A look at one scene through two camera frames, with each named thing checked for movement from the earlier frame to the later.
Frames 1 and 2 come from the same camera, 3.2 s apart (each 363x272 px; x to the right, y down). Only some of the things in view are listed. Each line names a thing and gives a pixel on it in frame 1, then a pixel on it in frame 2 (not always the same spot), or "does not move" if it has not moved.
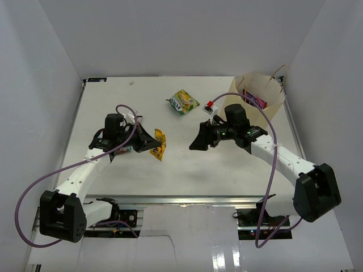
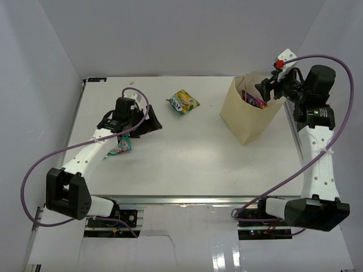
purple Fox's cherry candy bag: [262, 104] does not move
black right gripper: [206, 136] -> [266, 85]
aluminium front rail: [192, 200] does not move
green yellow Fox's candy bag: [182, 102] does not move
